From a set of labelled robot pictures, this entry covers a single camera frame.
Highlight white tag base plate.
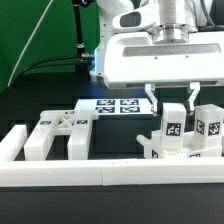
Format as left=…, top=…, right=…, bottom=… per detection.
left=75, top=98, right=152, bottom=115

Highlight white chair seat part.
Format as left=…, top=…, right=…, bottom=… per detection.
left=136, top=129, right=224, bottom=160

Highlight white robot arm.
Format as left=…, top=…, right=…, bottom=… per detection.
left=91, top=0, right=224, bottom=114

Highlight white chair backrest frame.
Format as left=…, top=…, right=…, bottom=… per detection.
left=24, top=110, right=99, bottom=161

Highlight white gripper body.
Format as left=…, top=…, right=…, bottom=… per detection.
left=103, top=9, right=224, bottom=88

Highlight white cable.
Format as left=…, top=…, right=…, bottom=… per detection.
left=6, top=0, right=54, bottom=88

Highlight black cables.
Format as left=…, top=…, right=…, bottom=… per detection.
left=14, top=53, right=96, bottom=79

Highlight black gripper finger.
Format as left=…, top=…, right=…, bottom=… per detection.
left=145, top=83, right=158, bottom=115
left=186, top=82, right=200, bottom=115

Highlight white U-shaped obstacle fence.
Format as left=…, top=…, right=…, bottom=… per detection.
left=0, top=125, right=224, bottom=187

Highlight black camera pole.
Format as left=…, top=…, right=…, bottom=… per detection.
left=71, top=0, right=85, bottom=55

